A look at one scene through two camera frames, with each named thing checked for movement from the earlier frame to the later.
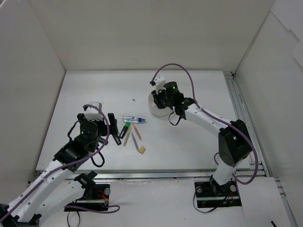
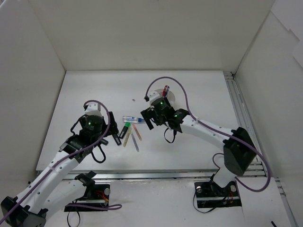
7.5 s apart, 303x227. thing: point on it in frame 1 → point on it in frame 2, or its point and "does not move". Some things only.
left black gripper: x=104 y=127 does not move
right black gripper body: x=160 y=98 → x=150 y=115
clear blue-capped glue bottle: x=132 y=119 does not move
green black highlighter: x=127 y=125 does not move
